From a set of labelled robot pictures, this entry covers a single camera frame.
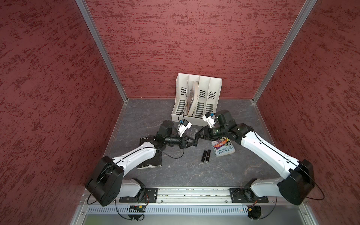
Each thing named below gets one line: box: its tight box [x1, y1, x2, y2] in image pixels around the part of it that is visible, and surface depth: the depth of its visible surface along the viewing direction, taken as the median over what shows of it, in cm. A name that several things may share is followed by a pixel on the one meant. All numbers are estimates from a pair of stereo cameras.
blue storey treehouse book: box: [211, 136, 236, 157], surface depth 91 cm
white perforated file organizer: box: [171, 73, 223, 126], surface depth 107 cm
